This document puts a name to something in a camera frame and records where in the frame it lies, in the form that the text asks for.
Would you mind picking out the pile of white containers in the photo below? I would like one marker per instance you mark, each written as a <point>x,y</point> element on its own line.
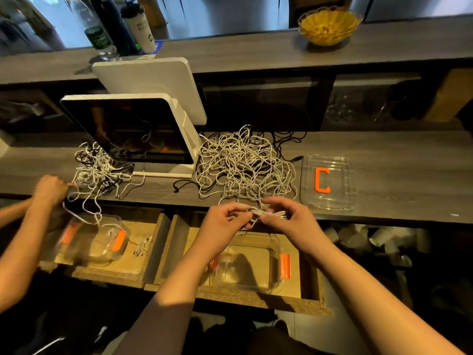
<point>369,244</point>

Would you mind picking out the wooden drawer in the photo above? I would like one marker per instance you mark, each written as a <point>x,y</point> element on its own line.
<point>148,255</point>
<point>307,288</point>

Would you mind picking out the person's right hand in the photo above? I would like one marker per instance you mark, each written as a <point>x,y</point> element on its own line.
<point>295,222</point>

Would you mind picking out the blue white notebook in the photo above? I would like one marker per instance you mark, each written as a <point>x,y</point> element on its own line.
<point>155,48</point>

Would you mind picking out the yellow woven basket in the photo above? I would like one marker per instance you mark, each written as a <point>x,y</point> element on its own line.
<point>329,27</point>

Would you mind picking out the white paper coffee cup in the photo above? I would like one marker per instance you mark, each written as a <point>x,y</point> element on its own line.
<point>139,27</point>

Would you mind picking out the black thermos bottle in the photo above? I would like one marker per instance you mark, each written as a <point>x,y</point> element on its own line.
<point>117,22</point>

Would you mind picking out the white customer display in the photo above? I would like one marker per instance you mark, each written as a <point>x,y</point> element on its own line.
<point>151,85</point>

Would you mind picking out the clear plastic water bottle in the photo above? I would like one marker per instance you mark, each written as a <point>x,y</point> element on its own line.
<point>96,33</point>

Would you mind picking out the person's left forearm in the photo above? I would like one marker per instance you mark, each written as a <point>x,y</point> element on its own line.
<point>170,307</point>

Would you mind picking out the clear container drawer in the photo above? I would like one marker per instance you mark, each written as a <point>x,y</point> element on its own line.
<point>251,270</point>
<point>92,244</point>

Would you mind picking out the another person's forearm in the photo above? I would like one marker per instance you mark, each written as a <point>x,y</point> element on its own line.
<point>22,255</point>
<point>11,212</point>

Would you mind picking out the grey wooden bar counter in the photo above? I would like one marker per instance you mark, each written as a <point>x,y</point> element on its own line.
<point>236,51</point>

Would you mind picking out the person's right forearm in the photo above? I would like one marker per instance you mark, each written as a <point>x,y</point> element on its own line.
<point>384,307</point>

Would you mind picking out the flat cardboard sheet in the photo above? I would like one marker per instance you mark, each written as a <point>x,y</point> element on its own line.
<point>451,96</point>

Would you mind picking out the person's left hand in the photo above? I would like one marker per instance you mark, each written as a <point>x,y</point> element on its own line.
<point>222,229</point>

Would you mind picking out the white touchscreen monitor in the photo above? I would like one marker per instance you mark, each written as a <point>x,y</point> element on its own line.
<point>133,129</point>

